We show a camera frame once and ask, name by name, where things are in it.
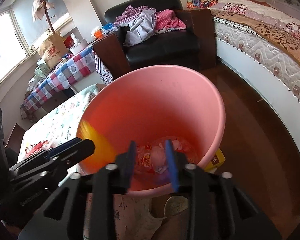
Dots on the white red wrapper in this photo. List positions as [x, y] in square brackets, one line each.
[145, 160]

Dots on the brown leaf blanket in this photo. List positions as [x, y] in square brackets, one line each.
[272, 32]

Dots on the orange tissue box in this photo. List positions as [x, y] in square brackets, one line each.
[97, 33]

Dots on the beige slipper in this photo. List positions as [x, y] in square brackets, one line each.
[176, 205]

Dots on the purple checked shirt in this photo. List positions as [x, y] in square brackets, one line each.
[130, 15]

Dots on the yellow cardboard box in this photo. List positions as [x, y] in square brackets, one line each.
[216, 160]

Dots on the grey garment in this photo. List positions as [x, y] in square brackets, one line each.
[140, 31]

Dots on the white plastic bag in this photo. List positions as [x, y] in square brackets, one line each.
[161, 158]

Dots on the pink dotted garment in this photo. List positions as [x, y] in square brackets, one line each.
[168, 20]

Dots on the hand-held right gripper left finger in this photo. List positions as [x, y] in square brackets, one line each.
[131, 160]

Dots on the black leather armchair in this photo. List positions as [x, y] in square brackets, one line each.
[165, 47]

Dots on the red packet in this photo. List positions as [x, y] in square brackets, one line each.
[68, 42]

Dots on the quilted white mattress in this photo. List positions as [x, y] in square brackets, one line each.
[250, 47]

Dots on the green cardboard box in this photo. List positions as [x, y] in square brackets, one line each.
[42, 68]

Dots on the pink floral quilt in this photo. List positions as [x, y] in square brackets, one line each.
[265, 10]

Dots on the floral tablecloth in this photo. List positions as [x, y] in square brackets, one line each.
[60, 120]

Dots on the pink plastic bucket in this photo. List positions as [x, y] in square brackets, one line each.
[152, 105]

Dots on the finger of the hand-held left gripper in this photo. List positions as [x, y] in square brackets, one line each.
[40, 178]
[65, 151]

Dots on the brown paper bag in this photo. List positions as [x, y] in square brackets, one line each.
[52, 52]

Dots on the bay window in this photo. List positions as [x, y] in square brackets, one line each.
[15, 30]

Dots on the blue packet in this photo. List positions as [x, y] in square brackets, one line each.
[110, 28]

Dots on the wooden side cabinet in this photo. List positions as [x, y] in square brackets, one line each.
[13, 137]

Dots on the checked tablecloth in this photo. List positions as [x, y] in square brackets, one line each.
[62, 77]

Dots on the white tissue container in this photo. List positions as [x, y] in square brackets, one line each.
[78, 47]

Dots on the purple patterned cloth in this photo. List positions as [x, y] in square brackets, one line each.
[102, 70]

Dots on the wooden coat rack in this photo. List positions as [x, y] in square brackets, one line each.
[41, 2]

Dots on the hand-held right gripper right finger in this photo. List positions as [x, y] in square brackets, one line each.
[171, 165]

